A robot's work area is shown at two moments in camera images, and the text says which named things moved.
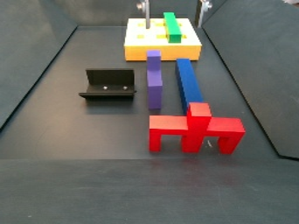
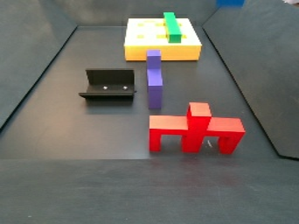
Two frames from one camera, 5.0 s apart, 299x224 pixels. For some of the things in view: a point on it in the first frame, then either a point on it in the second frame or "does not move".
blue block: x=189 y=85 → x=230 y=4
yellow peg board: x=143 y=39 does not move
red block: x=194 y=126 does not move
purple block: x=154 y=80 does not move
